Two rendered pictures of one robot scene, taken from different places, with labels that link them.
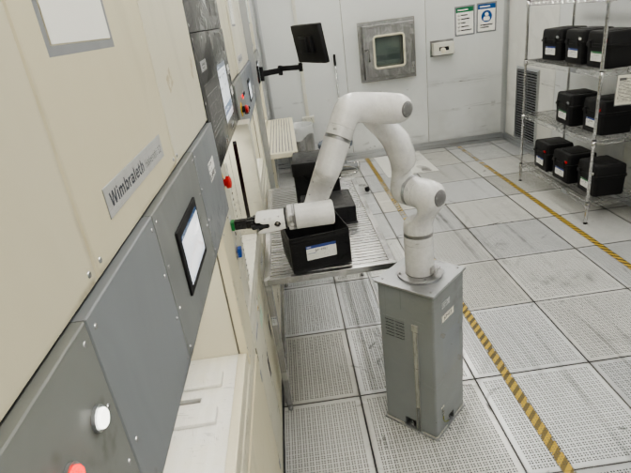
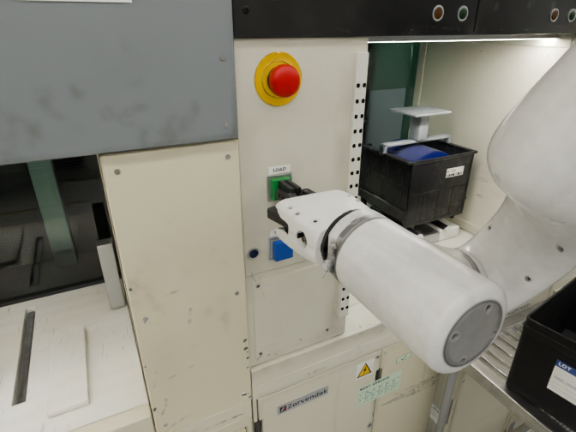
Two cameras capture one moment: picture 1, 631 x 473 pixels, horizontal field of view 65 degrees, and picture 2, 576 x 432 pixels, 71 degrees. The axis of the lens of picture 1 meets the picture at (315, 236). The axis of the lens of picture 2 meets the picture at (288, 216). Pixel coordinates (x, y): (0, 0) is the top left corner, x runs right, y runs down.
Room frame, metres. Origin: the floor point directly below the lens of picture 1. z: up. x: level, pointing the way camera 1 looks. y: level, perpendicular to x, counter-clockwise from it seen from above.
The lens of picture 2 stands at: (1.32, -0.23, 1.41)
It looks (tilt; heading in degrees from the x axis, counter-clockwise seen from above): 25 degrees down; 65
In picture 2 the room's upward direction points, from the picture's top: straight up
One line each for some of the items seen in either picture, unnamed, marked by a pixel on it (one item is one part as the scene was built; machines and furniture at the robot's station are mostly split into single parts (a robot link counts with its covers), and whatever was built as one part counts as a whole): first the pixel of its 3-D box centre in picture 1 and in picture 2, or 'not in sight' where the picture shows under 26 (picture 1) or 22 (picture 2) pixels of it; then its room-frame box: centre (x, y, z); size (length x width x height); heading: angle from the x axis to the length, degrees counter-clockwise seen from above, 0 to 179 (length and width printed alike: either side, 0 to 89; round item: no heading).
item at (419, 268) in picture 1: (419, 253); not in sight; (1.83, -0.42, 0.85); 0.19 x 0.19 x 0.18
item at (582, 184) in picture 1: (600, 175); not in sight; (3.82, -2.40, 0.31); 0.30 x 0.28 x 0.26; 179
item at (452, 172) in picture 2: not in sight; (413, 168); (2.09, 0.58, 1.06); 0.24 x 0.20 x 0.32; 1
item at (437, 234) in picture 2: not in sight; (405, 222); (2.09, 0.58, 0.89); 0.22 x 0.21 x 0.04; 91
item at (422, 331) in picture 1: (423, 346); not in sight; (1.83, -0.42, 0.38); 0.28 x 0.28 x 0.76; 46
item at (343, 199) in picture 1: (327, 205); not in sight; (2.60, -0.09, 0.83); 0.29 x 0.29 x 0.13; 2
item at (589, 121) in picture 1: (607, 114); not in sight; (3.84, -2.40, 0.81); 0.30 x 0.28 x 0.26; 179
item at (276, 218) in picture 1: (272, 220); (330, 225); (1.55, 0.14, 1.20); 0.11 x 0.10 x 0.07; 91
